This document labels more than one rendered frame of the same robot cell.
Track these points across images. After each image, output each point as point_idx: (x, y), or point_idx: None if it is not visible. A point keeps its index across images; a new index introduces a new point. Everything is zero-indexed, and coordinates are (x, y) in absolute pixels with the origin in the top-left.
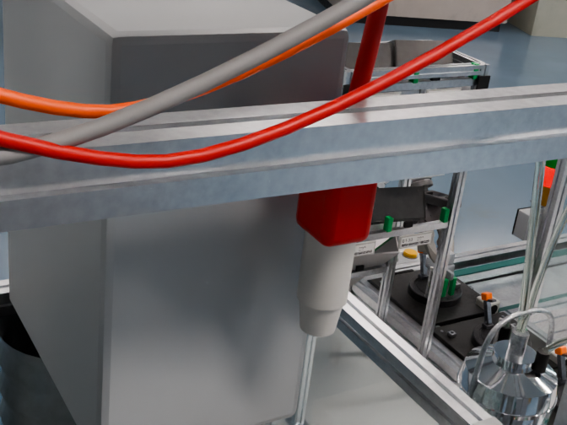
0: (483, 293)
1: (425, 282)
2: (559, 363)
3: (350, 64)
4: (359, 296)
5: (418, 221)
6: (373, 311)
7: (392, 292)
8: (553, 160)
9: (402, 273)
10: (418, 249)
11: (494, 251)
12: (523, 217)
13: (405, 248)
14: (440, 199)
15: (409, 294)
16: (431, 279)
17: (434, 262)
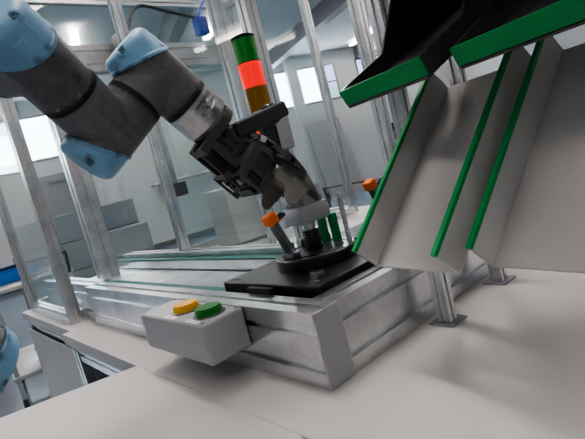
0: (372, 180)
1: (308, 253)
2: None
3: None
4: (351, 312)
5: (281, 151)
6: (389, 292)
7: (345, 268)
8: (257, 50)
9: (271, 285)
10: (293, 200)
11: (152, 289)
12: (283, 120)
13: (49, 413)
14: (272, 107)
15: (339, 262)
16: (314, 236)
17: (319, 198)
